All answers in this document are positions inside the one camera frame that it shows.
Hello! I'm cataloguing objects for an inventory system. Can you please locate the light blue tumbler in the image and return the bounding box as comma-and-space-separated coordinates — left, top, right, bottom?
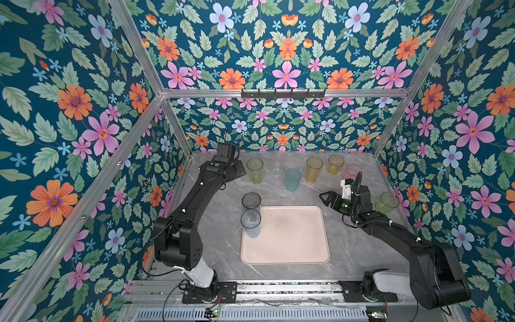
240, 209, 262, 238

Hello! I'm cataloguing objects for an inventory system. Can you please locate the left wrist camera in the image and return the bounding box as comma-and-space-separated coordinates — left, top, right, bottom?
217, 142, 237, 160

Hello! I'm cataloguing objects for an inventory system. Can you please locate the short green tumbler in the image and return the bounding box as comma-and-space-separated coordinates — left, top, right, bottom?
376, 192, 400, 214

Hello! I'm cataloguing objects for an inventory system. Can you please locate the metal hook rail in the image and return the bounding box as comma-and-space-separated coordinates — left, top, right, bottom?
240, 89, 326, 100

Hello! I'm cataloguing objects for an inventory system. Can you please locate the white vented cable duct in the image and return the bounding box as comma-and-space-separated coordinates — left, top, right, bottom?
134, 307, 369, 321

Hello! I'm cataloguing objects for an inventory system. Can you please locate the tall green faceted tumbler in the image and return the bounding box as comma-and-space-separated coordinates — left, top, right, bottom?
247, 158, 264, 185

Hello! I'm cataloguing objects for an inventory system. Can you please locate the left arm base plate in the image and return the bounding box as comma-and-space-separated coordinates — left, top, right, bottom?
182, 282, 238, 305

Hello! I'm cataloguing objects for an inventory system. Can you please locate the short yellow tumbler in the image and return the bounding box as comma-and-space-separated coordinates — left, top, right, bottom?
327, 154, 345, 175

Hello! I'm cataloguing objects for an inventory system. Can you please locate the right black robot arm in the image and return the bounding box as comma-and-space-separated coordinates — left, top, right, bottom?
319, 184, 472, 310

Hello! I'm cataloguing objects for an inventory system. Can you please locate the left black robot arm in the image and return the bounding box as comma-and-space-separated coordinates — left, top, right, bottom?
153, 143, 245, 288

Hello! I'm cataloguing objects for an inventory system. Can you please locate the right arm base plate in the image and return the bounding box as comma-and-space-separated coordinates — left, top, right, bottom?
337, 280, 398, 303

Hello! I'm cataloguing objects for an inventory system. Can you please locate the beige plastic tray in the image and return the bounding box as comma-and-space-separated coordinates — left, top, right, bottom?
240, 206, 331, 265

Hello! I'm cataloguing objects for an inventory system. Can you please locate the pink tumbler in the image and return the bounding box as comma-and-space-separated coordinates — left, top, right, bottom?
345, 164, 362, 181

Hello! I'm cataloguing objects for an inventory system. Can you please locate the teal dotted tumbler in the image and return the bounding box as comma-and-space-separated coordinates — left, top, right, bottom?
285, 169, 302, 193

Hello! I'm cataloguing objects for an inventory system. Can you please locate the aluminium front rail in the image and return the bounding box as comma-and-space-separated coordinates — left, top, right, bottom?
124, 279, 455, 307

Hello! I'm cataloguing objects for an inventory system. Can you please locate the tall yellow tumbler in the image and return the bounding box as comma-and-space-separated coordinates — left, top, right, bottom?
306, 156, 324, 183

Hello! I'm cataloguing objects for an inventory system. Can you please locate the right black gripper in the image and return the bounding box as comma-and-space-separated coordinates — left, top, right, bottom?
319, 191, 359, 219

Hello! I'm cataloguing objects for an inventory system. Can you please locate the grey smoky tumbler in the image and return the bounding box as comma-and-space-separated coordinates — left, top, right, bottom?
241, 192, 262, 212

